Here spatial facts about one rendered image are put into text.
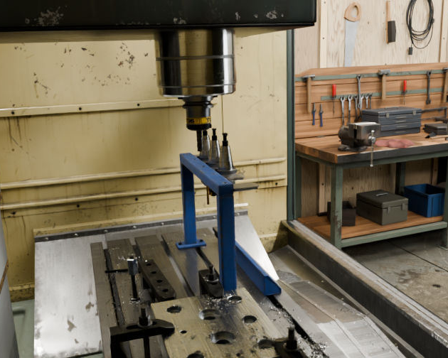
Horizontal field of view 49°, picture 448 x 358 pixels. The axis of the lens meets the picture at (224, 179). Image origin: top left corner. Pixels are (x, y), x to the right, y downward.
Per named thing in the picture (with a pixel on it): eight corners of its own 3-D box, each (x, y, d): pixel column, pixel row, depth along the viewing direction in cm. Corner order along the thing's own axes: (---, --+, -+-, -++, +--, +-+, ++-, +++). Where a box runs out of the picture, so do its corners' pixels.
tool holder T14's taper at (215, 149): (205, 161, 153) (204, 139, 151) (217, 159, 155) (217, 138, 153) (212, 163, 149) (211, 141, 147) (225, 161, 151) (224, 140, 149)
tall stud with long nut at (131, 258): (139, 296, 137) (136, 252, 134) (141, 301, 134) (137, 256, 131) (129, 298, 136) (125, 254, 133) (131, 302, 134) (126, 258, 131)
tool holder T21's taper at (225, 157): (217, 167, 143) (215, 144, 142) (232, 166, 144) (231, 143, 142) (220, 170, 139) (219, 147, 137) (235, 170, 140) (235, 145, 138)
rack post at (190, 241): (203, 241, 177) (198, 159, 170) (206, 246, 172) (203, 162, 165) (175, 244, 174) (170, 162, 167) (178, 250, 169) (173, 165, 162)
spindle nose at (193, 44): (155, 93, 106) (151, 35, 103) (228, 89, 109) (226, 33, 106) (160, 99, 91) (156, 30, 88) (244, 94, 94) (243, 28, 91)
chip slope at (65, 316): (249, 263, 226) (247, 209, 219) (322, 344, 160) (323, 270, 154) (42, 296, 201) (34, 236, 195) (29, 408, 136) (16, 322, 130)
